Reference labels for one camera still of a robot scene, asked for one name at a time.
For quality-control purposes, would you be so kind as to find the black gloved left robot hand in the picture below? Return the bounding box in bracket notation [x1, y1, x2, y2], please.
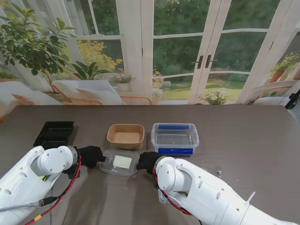
[76, 145, 109, 169]

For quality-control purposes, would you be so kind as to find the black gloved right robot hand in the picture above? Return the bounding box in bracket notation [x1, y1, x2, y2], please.
[136, 151, 165, 175]

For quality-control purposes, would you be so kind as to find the clear lid with white label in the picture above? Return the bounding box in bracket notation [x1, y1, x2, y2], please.
[98, 148, 139, 178]

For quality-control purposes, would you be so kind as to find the clear box with blue clips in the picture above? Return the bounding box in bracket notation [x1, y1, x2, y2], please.
[151, 122, 200, 156]

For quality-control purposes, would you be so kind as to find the brown kraft paper container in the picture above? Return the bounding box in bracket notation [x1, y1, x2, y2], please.
[107, 124, 145, 150]

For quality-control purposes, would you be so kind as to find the clear lid with blue label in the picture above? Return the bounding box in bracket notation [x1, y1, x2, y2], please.
[158, 187, 179, 205]

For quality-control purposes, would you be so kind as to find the black plastic tray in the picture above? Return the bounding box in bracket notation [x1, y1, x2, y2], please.
[32, 121, 75, 149]

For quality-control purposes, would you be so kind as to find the printed garden backdrop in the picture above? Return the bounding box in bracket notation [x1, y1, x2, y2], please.
[0, 0, 300, 106]

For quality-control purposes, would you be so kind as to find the black tripod stand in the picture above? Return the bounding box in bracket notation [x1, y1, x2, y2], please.
[285, 92, 300, 110]

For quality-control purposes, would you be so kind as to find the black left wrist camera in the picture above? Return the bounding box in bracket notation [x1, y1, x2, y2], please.
[63, 164, 82, 180]

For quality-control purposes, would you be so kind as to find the red cable on right arm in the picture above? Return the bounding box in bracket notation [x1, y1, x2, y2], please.
[153, 164, 195, 216]

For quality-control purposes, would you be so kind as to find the grey cable with black plug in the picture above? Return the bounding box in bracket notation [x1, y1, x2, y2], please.
[0, 196, 58, 210]

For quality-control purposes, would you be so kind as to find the white cable tie right arm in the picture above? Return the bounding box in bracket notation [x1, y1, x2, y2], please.
[246, 191, 256, 207]

